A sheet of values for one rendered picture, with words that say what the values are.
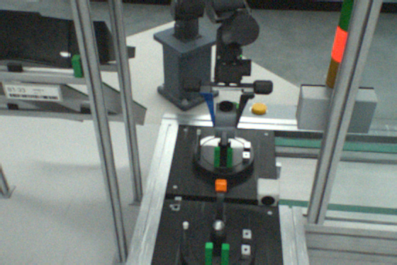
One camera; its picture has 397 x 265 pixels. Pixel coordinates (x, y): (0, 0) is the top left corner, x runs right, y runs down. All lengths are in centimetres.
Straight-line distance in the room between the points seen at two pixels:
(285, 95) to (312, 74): 182
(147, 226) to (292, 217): 30
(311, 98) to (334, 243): 34
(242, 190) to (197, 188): 10
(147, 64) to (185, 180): 71
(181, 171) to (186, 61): 41
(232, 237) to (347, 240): 25
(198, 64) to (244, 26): 48
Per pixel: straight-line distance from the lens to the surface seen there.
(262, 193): 97
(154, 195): 101
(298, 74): 330
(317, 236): 100
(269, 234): 93
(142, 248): 92
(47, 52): 78
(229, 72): 90
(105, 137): 78
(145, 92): 150
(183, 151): 109
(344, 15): 75
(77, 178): 122
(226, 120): 96
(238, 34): 89
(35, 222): 114
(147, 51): 173
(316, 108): 82
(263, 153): 109
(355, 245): 103
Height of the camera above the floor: 168
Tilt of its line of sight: 39 degrees down
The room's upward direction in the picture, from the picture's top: straight up
